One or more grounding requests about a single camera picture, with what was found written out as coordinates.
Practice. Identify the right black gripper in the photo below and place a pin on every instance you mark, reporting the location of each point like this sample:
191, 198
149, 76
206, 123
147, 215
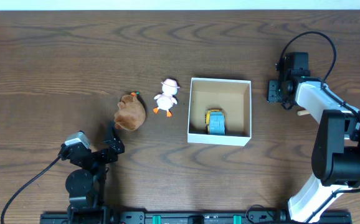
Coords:
273, 91

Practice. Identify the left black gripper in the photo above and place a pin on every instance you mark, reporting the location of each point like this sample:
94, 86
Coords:
93, 154

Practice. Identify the brown plush capybara toy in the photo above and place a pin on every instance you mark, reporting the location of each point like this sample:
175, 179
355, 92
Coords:
131, 113

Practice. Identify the white wooden pellet drum toy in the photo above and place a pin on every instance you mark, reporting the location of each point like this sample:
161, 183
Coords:
303, 112

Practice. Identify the white duck toy pink hat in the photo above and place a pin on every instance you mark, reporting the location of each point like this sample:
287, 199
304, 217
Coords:
166, 99

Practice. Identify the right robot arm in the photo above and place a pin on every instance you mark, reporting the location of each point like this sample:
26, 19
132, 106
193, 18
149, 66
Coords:
335, 159

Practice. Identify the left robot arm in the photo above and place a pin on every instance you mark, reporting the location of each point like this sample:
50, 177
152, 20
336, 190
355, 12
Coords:
86, 185

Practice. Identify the white cardboard box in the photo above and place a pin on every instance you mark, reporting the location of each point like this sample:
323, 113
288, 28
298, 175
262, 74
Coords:
233, 98

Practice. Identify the black mounting rail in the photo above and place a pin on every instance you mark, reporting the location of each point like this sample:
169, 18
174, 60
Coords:
189, 218

